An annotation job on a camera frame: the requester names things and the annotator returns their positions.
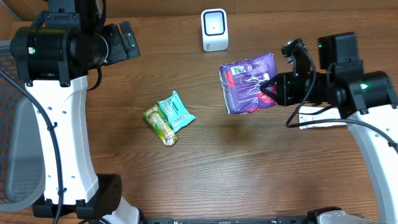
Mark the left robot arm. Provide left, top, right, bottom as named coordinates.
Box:
left=11, top=1, right=142, bottom=224

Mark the grey plastic basket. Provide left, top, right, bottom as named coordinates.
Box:
left=0, top=40, right=46, bottom=213

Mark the white barcode scanner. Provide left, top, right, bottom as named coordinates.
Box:
left=200, top=8, right=229, bottom=52

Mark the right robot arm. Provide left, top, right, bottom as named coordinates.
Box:
left=260, top=32, right=397, bottom=223

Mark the white tube gold cap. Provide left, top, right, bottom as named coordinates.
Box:
left=298, top=106, right=346, bottom=129

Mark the red purple snack package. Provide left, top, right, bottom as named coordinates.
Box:
left=219, top=52, right=277, bottom=114

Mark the green noodle snack pack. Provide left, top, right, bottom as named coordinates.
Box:
left=143, top=105, right=178, bottom=146

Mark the teal wet wipes pack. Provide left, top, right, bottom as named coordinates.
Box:
left=158, top=90, right=196, bottom=133

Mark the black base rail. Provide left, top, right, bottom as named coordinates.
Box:
left=139, top=216, right=318, bottom=224

